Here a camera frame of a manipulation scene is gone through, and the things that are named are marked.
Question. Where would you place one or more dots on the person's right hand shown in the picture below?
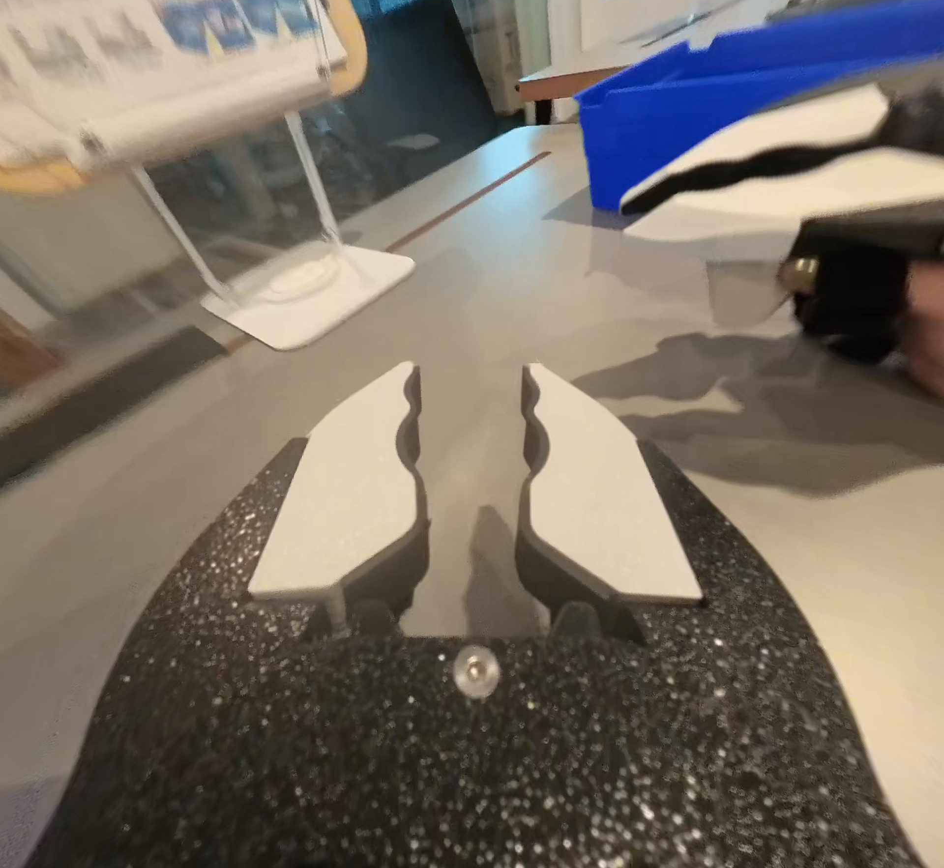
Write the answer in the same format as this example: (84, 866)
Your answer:
(929, 330)

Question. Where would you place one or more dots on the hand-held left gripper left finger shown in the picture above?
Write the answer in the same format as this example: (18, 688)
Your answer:
(346, 499)

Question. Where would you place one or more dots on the black panel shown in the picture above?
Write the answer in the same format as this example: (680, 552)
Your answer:
(413, 72)

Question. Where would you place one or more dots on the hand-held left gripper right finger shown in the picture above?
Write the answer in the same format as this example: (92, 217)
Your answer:
(605, 507)

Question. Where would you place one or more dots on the wooden edged side table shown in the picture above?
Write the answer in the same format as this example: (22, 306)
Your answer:
(546, 80)

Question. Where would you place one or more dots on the white acrylic sign stand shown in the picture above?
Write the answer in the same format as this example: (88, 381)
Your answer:
(324, 308)

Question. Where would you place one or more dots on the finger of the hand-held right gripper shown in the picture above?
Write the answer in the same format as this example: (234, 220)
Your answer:
(737, 219)
(774, 131)

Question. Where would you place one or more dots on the blue plastic crate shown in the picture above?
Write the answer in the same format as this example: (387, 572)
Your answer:
(627, 138)

